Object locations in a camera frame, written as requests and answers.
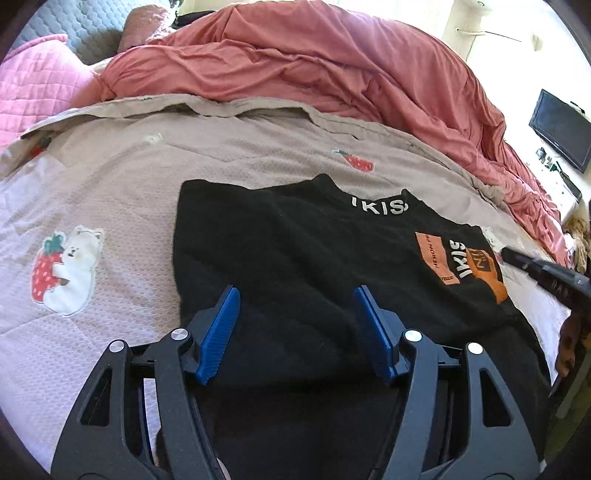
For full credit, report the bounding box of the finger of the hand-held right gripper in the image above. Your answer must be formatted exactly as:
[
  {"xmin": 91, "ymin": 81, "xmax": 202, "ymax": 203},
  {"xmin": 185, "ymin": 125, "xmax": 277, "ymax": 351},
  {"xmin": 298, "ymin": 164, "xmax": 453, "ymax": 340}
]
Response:
[{"xmin": 501, "ymin": 248, "xmax": 591, "ymax": 308}]

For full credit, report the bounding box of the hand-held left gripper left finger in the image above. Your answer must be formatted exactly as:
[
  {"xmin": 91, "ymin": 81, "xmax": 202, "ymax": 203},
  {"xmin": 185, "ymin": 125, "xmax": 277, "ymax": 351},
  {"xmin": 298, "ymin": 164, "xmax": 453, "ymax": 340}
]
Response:
[{"xmin": 51, "ymin": 285, "xmax": 241, "ymax": 480}]

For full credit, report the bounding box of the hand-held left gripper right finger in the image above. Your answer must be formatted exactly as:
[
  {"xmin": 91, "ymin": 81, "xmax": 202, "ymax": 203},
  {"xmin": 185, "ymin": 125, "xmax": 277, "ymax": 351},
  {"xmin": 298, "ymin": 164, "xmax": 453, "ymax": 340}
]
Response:
[{"xmin": 353, "ymin": 286, "xmax": 540, "ymax": 480}]

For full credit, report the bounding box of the black printed shirt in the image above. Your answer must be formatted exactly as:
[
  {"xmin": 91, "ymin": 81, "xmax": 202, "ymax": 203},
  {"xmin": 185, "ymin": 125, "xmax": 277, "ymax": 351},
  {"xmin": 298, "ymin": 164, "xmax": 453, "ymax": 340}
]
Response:
[{"xmin": 172, "ymin": 173, "xmax": 552, "ymax": 480}]

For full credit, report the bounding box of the person's right hand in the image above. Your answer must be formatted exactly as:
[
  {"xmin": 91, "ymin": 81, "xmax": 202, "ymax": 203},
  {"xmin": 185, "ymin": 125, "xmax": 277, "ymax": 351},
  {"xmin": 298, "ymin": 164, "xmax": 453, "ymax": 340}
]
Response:
[{"xmin": 556, "ymin": 311, "xmax": 583, "ymax": 377}]

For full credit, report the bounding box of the brown plush toy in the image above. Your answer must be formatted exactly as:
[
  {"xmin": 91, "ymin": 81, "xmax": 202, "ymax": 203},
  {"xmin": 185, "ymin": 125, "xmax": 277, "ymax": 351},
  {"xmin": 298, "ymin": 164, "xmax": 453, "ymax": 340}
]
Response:
[{"xmin": 563, "ymin": 217, "xmax": 591, "ymax": 273}]

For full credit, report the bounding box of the black flat screen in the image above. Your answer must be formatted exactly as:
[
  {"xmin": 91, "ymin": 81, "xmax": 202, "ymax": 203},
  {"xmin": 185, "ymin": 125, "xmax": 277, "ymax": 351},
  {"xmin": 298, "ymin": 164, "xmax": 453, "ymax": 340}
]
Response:
[{"xmin": 529, "ymin": 89, "xmax": 591, "ymax": 175}]

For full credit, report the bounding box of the beige bear print bedspread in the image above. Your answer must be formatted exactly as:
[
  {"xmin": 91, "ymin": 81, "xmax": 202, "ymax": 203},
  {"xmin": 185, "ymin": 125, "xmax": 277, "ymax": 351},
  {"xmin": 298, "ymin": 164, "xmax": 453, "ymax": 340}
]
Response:
[{"xmin": 0, "ymin": 95, "xmax": 575, "ymax": 476}]

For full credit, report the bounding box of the coral red duvet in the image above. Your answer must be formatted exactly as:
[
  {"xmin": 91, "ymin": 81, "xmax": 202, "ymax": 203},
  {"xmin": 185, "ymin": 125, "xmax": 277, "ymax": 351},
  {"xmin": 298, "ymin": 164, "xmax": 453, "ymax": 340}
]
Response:
[{"xmin": 99, "ymin": 4, "xmax": 573, "ymax": 268}]

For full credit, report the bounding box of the pink quilted pillow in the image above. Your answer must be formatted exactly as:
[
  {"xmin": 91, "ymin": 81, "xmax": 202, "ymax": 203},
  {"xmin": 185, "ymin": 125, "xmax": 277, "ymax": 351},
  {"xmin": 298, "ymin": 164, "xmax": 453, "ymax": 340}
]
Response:
[{"xmin": 0, "ymin": 39, "xmax": 105, "ymax": 148}]

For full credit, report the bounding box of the brown plush cushion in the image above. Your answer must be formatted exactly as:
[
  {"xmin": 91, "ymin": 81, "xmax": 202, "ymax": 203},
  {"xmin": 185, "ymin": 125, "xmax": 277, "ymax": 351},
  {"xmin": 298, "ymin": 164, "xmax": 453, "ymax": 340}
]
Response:
[{"xmin": 117, "ymin": 6, "xmax": 178, "ymax": 54}]

